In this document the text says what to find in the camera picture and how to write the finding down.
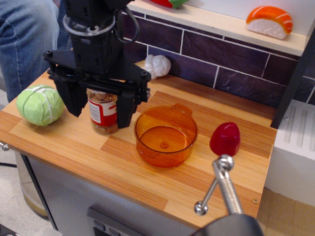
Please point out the red toy pepper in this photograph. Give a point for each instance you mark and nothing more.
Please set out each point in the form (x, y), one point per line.
(170, 3)

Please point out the dark vertical post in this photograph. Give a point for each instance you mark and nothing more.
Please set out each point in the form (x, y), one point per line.
(295, 81)

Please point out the green toy cabbage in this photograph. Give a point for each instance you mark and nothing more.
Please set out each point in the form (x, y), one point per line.
(40, 105)

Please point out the grey oven control panel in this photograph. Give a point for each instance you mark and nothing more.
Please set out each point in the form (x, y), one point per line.
(103, 225)

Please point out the salmon sushi toy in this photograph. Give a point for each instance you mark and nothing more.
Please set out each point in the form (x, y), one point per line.
(271, 21)

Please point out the person's blue jeans leg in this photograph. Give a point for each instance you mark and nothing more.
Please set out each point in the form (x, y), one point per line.
(28, 28)

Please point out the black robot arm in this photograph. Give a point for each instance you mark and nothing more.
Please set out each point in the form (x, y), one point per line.
(92, 11)

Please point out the wooden wall shelf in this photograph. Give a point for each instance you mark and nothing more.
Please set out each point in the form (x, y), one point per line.
(221, 24)

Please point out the white toy cauliflower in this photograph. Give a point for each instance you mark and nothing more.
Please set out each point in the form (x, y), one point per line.
(157, 66)

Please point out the almond jar with red label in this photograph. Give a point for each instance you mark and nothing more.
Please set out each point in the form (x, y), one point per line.
(103, 111)

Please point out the dark red toy fruit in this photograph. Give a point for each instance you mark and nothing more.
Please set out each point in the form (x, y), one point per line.
(225, 139)

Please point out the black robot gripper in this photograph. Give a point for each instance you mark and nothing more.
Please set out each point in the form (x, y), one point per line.
(97, 61)

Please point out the orange transparent plastic pot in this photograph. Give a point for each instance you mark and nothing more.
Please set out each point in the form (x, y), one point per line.
(165, 135)

